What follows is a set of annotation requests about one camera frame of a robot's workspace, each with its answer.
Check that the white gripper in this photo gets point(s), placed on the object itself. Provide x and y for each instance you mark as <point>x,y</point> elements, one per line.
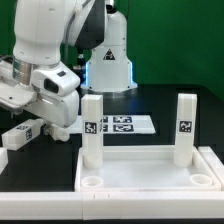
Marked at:
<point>16,97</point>

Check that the white desk top tray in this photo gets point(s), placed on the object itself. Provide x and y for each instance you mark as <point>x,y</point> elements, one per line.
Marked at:
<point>145,168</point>

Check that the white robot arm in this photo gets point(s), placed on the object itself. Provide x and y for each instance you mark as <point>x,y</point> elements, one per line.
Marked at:
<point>62,46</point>

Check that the white marker sheet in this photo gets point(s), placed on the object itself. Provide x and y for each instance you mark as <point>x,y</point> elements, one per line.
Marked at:
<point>127,124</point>

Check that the white left border block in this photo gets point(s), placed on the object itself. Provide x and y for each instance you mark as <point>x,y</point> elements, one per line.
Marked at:
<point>3,159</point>

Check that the white front border bar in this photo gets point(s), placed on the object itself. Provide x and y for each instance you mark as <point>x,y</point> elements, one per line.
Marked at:
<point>115,205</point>

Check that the white border bar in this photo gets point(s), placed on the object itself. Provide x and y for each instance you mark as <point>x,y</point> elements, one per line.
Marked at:
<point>214,163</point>
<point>115,205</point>

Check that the white right border bar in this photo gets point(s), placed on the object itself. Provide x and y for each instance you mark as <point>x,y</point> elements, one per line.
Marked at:
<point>214,163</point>

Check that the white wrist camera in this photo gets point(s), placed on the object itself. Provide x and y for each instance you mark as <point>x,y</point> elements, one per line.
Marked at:
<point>60,80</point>

